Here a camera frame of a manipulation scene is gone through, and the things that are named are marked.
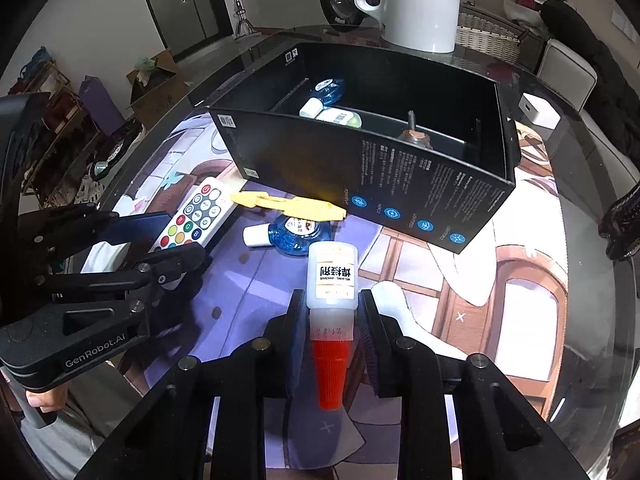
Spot blue round tape dispenser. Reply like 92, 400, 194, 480
243, 214, 332, 257

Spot anime printed desk mat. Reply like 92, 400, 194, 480
80, 126, 582, 479

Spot person left hand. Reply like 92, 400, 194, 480
26, 385, 68, 413

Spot brown handle screwdriver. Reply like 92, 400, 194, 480
398, 110, 432, 150

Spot brown cardboard box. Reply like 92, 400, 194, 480
127, 50, 189, 130

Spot white sofa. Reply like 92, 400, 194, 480
537, 39, 639, 197

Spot white green tube in box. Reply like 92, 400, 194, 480
298, 98, 362, 128

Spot wicker basket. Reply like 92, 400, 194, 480
456, 3, 527, 64

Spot white electric kettle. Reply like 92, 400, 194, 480
354, 0, 461, 54

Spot black jacket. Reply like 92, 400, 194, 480
540, 0, 639, 167

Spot blue tape dispenser with label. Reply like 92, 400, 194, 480
311, 78, 345, 107

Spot white bottle red cap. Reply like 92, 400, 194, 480
306, 242, 358, 411

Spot white power adapter cube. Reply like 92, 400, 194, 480
518, 93, 561, 130

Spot yellow plastic tool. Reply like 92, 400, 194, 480
231, 192, 347, 222

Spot black cardboard box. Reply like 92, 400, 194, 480
209, 42, 520, 252

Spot white remote coloured buttons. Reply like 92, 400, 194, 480
150, 174, 246, 252

